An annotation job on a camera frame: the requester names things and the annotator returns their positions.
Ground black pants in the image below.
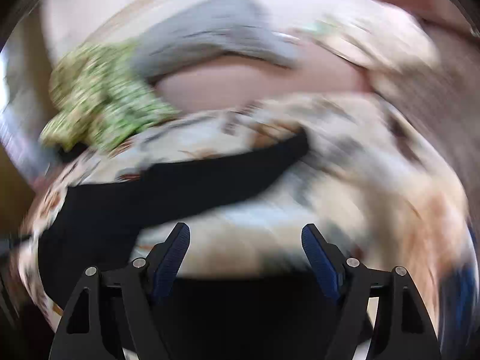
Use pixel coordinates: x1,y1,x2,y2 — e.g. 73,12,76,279
38,130,324,359

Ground cream leaf-pattern fleece blanket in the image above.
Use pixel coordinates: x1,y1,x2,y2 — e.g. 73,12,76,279
32,94,479,357

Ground green patterned quilt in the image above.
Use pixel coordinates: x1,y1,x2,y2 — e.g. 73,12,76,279
39,41,178,152

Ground pink bed sheet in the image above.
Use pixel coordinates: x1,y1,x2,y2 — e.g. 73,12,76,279
154,41,372,113

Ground cream floral pillow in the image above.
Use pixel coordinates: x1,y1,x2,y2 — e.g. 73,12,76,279
299,0,440,73

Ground grey quilted pillow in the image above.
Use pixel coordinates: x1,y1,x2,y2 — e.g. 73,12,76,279
130,0,299,79

